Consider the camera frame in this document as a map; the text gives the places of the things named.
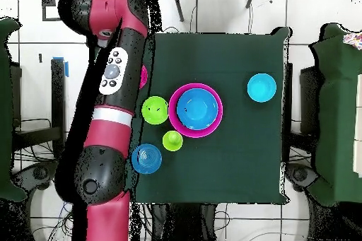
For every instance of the large pink bowl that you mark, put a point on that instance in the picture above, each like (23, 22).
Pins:
(172, 116)

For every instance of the large blue bowl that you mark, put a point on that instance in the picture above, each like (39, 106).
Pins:
(198, 108)

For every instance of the lime green cup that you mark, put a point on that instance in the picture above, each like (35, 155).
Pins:
(172, 141)

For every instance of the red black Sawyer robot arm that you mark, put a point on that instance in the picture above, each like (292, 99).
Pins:
(110, 139)

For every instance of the small green bowl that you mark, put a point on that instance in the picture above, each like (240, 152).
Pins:
(154, 110)

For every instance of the medium blue bowl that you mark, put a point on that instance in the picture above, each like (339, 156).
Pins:
(148, 158)

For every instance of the small red-pink bowl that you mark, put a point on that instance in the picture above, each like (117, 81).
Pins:
(143, 77)

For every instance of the dark green table cloth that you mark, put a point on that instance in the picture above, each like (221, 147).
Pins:
(243, 156)

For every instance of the small light blue bowl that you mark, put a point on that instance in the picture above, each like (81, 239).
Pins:
(262, 87)

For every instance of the black wheel base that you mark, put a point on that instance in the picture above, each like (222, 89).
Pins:
(39, 173)
(300, 174)

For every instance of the green covered side table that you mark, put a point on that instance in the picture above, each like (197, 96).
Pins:
(339, 111)
(5, 111)

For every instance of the multicoloured patterned object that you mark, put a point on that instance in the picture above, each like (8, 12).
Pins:
(353, 40)

